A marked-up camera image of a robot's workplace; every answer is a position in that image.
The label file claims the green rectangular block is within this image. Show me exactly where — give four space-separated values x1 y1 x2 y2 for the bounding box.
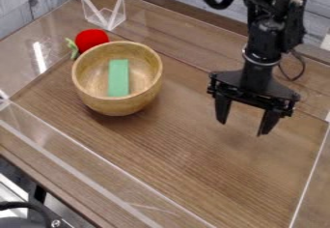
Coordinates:
109 59 129 97

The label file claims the black cable under table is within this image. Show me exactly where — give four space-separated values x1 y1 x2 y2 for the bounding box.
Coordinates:
0 200 55 228

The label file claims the black metal table leg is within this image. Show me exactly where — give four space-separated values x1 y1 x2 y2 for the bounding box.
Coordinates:
34 185 47 203

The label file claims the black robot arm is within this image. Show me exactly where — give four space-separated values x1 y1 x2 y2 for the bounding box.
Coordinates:
204 0 308 135

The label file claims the clear acrylic corner bracket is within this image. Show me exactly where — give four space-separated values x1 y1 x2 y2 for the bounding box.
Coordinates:
82 0 128 31

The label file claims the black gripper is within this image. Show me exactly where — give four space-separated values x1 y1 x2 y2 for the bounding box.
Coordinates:
208 60 301 135

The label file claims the brown wooden bowl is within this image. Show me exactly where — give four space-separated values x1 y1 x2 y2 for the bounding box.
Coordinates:
71 41 165 116

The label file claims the clear acrylic table barrier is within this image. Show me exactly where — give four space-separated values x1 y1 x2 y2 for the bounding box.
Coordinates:
0 90 216 228

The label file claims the red plush apple toy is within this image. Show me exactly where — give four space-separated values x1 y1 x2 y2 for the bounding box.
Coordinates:
66 29 110 60

